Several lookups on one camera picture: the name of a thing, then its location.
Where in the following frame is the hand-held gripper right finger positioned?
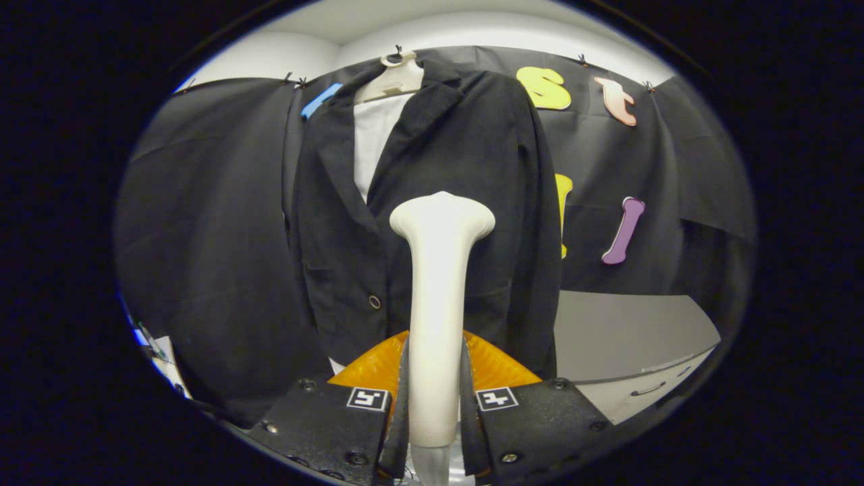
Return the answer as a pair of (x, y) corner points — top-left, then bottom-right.
(461, 331), (615, 483)

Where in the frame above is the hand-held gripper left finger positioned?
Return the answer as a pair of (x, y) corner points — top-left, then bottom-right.
(246, 331), (411, 485)

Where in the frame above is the white garment steamer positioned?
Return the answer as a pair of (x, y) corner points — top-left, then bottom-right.
(389, 191), (496, 483)

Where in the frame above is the black suit jacket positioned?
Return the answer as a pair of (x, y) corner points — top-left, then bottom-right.
(289, 59), (563, 380)

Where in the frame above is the white shirt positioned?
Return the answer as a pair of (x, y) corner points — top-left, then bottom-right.
(329, 93), (414, 375)

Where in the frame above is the grey cabinet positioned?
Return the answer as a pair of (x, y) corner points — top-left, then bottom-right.
(553, 290), (722, 426)

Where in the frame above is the white and blue clutter pile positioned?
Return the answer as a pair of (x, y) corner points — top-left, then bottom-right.
(128, 317), (193, 399)

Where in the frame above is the black backdrop cloth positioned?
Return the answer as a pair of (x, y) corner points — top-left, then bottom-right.
(115, 46), (755, 426)

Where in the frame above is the cream plastic hanger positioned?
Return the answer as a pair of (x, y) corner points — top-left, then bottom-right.
(354, 51), (426, 104)

